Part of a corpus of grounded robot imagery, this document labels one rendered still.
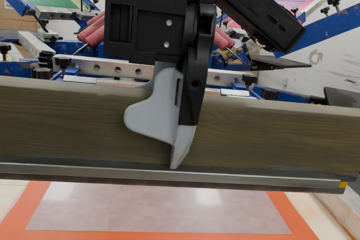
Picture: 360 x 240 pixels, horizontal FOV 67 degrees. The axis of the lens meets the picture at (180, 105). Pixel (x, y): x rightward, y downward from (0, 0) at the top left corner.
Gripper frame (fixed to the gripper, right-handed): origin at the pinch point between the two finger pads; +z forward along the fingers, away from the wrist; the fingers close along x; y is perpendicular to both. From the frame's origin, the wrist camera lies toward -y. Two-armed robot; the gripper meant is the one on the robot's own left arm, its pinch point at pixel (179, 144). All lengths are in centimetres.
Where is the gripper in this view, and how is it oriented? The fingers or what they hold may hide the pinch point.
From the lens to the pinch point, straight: 27.5
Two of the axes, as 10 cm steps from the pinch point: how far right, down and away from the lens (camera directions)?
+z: -1.2, 9.4, 3.2
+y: -9.9, -0.8, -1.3
